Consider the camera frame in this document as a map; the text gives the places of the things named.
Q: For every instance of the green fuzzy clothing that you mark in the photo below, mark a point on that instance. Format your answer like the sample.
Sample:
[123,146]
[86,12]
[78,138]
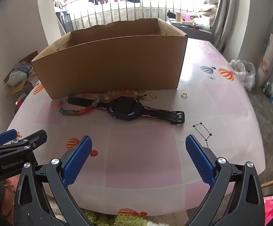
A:
[131,221]

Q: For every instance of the green bottle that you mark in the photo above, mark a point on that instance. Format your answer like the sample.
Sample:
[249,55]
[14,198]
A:
[267,87]

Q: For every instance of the white plastic bag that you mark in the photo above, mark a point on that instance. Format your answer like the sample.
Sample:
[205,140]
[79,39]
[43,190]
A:
[242,73]

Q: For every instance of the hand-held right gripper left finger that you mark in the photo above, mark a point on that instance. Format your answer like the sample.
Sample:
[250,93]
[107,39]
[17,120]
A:
[77,162]

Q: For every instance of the small tan box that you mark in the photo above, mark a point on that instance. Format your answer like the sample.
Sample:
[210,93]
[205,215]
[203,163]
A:
[179,17]

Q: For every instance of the floor cardboard box with clothes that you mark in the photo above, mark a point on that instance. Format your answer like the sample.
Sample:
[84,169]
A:
[16,77]

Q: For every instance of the black device on cabinet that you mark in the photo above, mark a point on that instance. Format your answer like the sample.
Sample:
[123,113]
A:
[171,15]

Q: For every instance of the grey curtain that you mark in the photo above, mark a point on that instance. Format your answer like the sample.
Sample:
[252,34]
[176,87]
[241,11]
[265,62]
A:
[223,16]

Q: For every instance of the white bag on cabinet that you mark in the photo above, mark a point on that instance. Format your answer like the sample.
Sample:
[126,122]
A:
[202,23]

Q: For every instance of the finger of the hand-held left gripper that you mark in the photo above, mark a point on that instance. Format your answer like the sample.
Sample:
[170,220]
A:
[6,136]
[36,139]

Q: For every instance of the metal balcony railing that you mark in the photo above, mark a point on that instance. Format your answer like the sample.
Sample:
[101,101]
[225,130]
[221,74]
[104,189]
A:
[127,9]

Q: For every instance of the floral rolled bolster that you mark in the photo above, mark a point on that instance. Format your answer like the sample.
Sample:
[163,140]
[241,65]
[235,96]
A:
[268,58]

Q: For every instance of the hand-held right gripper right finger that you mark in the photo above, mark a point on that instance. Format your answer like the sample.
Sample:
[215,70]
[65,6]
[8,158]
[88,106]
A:
[200,160]

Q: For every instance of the orange cloth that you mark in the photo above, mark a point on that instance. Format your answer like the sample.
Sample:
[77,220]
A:
[9,197]

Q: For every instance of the grey cabinet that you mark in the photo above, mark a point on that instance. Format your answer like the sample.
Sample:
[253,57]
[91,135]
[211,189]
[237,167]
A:
[193,33]

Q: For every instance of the pile of beige cloth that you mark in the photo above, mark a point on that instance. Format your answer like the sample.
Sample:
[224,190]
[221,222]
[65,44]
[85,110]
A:
[207,7]

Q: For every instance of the brown cardboard box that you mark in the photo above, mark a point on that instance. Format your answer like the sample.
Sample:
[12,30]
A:
[115,68]

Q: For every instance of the pink bottle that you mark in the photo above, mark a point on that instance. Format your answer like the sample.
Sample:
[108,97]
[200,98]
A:
[188,17]

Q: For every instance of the metal bowl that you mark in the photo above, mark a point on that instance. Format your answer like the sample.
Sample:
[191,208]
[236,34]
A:
[21,101]

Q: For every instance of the black smart watch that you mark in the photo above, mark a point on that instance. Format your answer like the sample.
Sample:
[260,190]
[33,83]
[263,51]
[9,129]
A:
[124,109]

